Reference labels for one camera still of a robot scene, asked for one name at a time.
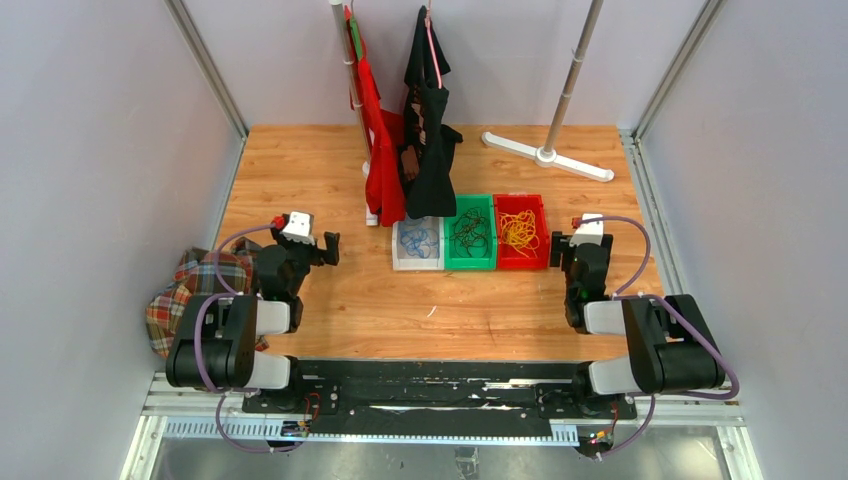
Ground yellow cable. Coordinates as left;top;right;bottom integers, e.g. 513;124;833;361
498;209;542;261

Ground blue cable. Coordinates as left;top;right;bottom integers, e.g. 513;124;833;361
398;218;443;261

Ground brown cable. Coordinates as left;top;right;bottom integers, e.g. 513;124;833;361
450;206;496;260

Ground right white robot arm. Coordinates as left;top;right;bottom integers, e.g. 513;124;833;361
550;232;727;417

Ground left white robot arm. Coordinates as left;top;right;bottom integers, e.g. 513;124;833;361
166;232;341;413

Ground red plastic bin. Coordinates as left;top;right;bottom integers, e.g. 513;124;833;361
493;194;550;270

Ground red hanging shirt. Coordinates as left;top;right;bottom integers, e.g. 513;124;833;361
344;6;406;227

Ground green plastic bin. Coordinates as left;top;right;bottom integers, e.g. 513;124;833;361
444;194;497;270

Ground white plastic bin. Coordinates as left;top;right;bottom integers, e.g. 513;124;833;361
391;217;446;271

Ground white rack base foot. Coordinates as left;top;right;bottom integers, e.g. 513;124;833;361
481;131;615;183

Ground plaid flannel shirt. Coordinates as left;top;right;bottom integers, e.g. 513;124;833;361
145;237;261;358

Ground black hanging garment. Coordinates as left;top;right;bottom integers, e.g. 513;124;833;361
398;6;463;219

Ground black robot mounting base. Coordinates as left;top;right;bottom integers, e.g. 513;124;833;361
242;359;636;439

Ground green clothes hanger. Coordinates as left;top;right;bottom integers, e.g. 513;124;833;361
348;15;365;61

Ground right metal rack pole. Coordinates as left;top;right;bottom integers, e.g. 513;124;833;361
542;0;604;152

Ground metal rack pole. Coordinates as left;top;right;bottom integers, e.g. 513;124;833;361
329;0;371;165
542;0;604;152

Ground left metal rack pole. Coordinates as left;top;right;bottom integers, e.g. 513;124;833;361
329;0;371;165

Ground pink clothes hanger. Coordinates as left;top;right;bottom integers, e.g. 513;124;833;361
424;0;444;89

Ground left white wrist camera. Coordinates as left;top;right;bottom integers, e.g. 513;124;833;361
281;211;316;245

